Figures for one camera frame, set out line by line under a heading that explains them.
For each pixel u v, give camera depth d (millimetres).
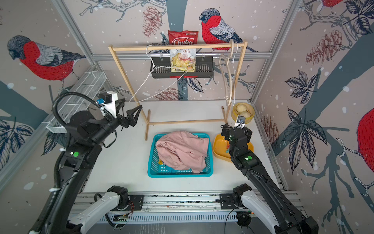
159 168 852
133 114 524
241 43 622
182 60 856
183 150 737
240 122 613
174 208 727
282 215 404
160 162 840
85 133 428
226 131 715
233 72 1098
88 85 878
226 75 1206
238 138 532
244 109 1095
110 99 471
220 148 930
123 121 515
